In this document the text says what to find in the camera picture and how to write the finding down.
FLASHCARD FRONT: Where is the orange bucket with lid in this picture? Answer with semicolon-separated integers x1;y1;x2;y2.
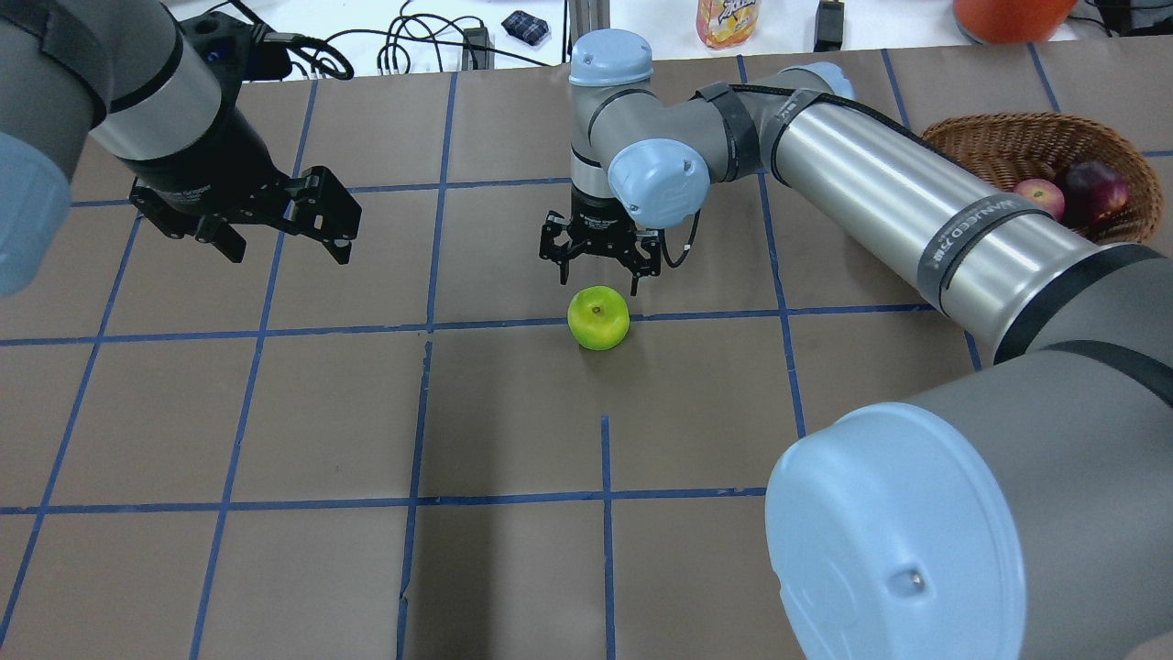
951;1;1077;43

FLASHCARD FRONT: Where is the dark blue pouch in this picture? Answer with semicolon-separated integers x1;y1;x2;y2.
501;11;550;47

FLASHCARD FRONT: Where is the red yellow apple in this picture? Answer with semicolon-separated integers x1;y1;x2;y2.
1011;177;1067;222

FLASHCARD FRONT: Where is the black wrist camera, left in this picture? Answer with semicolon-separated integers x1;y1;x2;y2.
179;11;294;83

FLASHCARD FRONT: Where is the black power adapter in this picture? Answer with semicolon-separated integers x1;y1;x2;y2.
812;0;845;53

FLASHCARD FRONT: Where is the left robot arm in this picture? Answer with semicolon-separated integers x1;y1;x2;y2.
1;1;362;295

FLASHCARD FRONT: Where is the green apple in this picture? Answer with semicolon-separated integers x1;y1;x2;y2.
567;285;631;351

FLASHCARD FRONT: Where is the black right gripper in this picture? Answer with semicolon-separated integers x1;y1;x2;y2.
540;183;662;297

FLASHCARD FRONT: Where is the wicker basket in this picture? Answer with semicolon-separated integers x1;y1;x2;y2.
920;113;1165;244

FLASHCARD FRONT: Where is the aluminium frame post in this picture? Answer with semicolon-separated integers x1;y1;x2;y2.
563;0;612;56

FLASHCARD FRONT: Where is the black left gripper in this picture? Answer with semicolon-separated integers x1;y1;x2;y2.
128;109;362;266

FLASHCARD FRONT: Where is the dark red apple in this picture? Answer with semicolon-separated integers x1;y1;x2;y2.
1053;161;1130;229

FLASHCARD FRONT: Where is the yellow juice bottle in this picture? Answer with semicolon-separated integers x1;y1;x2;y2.
694;0;760;50

